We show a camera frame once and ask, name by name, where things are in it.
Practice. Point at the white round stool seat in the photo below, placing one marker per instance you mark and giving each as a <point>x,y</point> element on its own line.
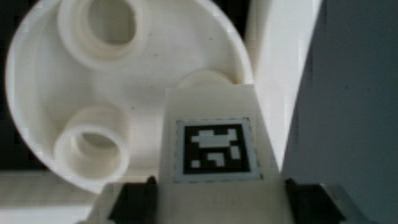
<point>101,52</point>

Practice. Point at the white fence bar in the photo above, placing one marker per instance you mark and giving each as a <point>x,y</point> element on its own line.
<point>41,200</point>
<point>277,40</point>

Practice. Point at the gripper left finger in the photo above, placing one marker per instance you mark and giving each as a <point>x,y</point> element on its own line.
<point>124,205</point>

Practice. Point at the white stool leg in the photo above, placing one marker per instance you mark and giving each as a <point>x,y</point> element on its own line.
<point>220,187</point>

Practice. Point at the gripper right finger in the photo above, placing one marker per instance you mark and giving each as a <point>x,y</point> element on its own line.
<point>321,204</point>

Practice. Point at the white right fence bar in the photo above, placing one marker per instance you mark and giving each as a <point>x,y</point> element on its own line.
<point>277,40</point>

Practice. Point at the white front fence bar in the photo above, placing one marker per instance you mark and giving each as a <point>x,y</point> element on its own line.
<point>41,200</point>

